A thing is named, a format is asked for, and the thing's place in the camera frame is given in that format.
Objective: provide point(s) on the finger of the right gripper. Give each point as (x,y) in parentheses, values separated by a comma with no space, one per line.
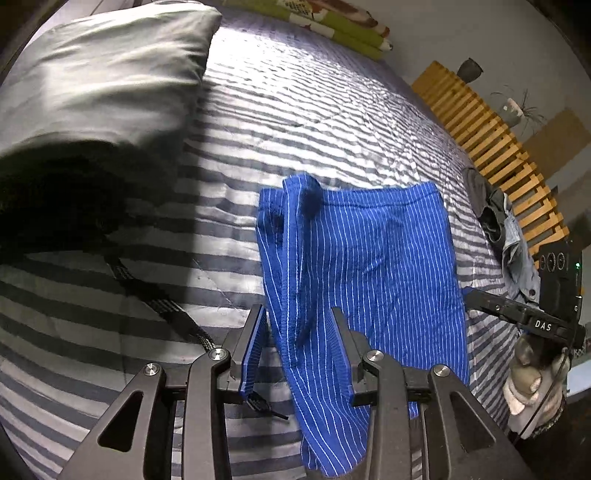
(468,292)

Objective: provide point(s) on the blue pinstriped garment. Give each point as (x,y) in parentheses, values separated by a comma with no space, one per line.
(385,257)

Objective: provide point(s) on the gloved right hand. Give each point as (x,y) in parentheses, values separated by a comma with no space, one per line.
(534,389)

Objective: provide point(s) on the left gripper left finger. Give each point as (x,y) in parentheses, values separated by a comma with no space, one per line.
(133,439)

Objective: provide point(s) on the dark ceramic vase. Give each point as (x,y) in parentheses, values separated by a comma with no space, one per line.
(469,71)

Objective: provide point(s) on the light blue denim jacket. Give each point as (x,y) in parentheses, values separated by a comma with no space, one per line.
(520,274)

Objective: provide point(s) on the dark grey knit garment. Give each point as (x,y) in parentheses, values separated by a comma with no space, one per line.
(488,204)

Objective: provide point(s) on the striped blue white bedspread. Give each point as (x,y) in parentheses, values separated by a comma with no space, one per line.
(276,100)

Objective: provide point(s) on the dark grey pillow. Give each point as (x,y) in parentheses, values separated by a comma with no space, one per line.
(93,115)

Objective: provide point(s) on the green folded blanket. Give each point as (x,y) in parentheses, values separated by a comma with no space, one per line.
(280,9)

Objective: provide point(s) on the red floral folded blanket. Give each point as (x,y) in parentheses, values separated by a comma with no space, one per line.
(344,17)

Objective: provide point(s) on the potted spider plant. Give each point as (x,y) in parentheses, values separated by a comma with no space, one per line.
(516,110)

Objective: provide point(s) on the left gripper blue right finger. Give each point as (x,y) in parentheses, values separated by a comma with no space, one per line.
(459,440)

